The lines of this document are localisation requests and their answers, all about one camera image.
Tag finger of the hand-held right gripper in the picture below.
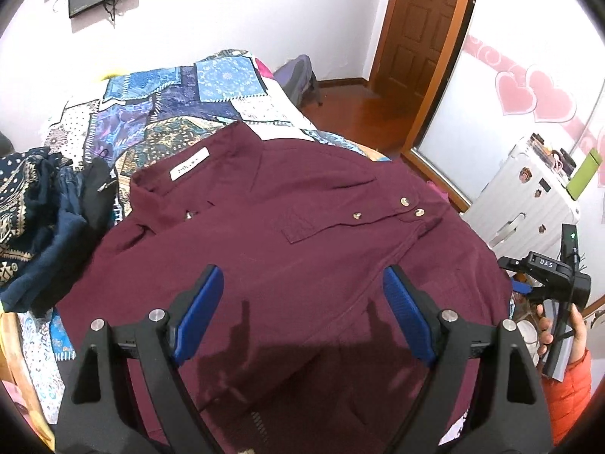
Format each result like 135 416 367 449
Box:
497 255 532 277
512 280 545 304

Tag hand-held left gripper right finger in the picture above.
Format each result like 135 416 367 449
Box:
382 265 554 454

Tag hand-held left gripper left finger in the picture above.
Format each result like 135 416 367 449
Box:
56 265 225 454

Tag maroon button shirt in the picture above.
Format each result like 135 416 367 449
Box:
56 120 513 454

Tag person's right hand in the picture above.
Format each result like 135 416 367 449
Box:
535 303 588 366

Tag white ribbed suitcase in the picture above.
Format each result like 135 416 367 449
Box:
461 137 582 266

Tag green bottle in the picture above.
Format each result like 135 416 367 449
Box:
566 148 601 200

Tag small clutter on suitcase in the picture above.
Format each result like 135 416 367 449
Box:
528 131 576 177

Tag black garment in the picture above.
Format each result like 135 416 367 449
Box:
82 148 119 233

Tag navy knit garment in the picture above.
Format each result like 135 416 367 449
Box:
0 158 102 317

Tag pink heart stickers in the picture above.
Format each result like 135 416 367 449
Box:
465 33 605 126

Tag blue denim garment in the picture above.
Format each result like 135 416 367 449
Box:
57 165 92 216

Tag navy gold patterned cloth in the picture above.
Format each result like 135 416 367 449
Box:
0 146 71 289

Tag blue patchwork bedspread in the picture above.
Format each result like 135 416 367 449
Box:
19 48 393 436

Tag frosted sliding wardrobe door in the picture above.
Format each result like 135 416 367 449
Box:
402 0 605 228

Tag grey purple backpack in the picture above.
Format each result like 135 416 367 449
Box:
273 54 323 107

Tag brown wooden door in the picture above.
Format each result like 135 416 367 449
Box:
369 0 474 107

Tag orange wooden bed frame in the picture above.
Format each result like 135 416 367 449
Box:
0 311 50 438

